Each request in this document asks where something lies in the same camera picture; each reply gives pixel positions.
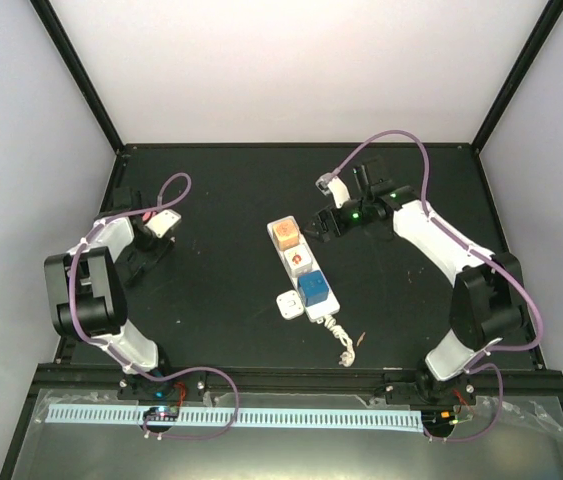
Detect white plug adapter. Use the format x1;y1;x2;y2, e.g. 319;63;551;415
276;290;305;320

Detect small green circuit board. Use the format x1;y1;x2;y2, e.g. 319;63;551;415
143;406;179;422

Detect light blue slotted cable duct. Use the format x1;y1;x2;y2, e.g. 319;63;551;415
44;404;423;433

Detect blue cube socket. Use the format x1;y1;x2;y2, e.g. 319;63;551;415
297;270;330;307

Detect white coiled power cord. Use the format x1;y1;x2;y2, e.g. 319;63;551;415
321;314;358;366

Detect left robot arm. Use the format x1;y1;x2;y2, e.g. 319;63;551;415
44;189;182;399

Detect white power strip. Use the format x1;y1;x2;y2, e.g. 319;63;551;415
267;216;340;323

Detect white tiger cube socket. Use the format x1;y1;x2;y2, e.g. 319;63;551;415
283;244;313;278

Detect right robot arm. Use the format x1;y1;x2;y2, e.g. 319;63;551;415
306;160;529;404

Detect beige dragon cube socket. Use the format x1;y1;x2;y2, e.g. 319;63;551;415
272;219;300;252

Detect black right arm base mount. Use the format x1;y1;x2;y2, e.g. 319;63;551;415
378;369;476;407

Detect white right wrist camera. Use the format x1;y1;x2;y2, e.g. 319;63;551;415
315;172;351;209

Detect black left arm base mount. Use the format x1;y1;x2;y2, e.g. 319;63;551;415
116;367;209;405

